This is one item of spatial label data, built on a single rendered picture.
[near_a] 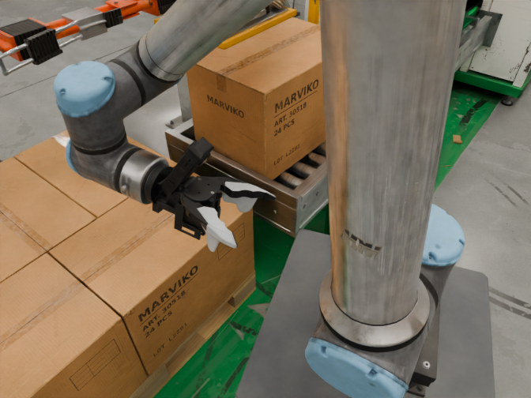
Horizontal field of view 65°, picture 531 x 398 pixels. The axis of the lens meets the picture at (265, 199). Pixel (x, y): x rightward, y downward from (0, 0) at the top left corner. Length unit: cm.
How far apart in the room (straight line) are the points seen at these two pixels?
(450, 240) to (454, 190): 194
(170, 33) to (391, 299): 48
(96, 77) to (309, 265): 68
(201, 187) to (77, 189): 110
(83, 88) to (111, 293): 81
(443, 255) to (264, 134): 92
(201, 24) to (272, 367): 68
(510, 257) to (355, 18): 215
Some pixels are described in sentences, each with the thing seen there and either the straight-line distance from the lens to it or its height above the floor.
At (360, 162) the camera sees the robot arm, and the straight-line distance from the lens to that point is 38.
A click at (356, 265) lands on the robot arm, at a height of 124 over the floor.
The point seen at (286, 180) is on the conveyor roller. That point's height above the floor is 54.
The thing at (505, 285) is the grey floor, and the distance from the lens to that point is 227.
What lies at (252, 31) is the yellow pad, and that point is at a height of 116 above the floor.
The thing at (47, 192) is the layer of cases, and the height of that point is 54.
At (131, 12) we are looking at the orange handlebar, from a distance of 113.
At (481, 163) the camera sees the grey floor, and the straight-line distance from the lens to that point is 294.
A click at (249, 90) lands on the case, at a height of 94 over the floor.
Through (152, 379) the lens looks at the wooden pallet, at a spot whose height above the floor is 12.
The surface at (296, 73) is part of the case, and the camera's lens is 151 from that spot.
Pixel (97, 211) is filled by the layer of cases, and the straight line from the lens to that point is 164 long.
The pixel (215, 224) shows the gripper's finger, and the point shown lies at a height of 115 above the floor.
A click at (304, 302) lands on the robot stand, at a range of 103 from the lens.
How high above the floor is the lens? 161
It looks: 43 degrees down
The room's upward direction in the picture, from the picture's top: straight up
